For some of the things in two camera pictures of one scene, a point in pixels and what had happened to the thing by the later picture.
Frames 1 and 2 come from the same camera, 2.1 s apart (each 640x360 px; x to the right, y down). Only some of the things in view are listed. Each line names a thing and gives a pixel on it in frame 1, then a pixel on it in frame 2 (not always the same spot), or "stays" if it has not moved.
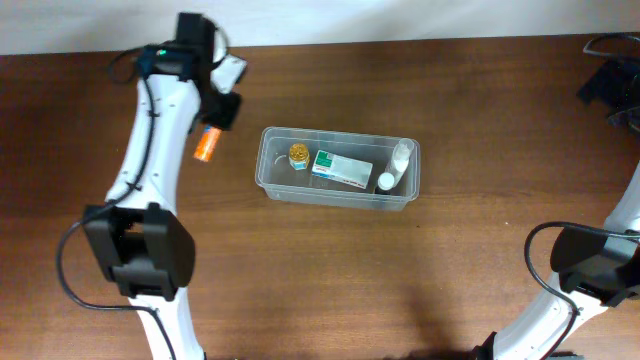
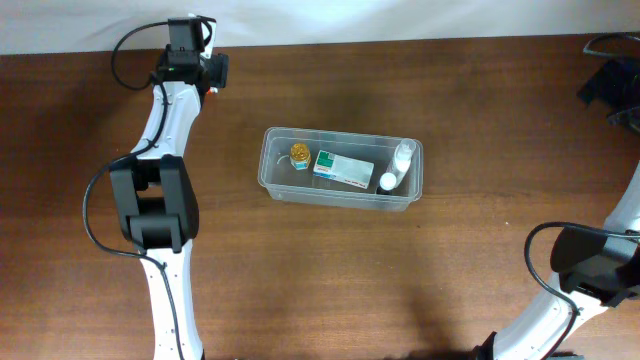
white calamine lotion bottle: (400, 158) stays
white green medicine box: (342, 169) stays
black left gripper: (227, 117) → (219, 66)
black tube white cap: (385, 185) stays
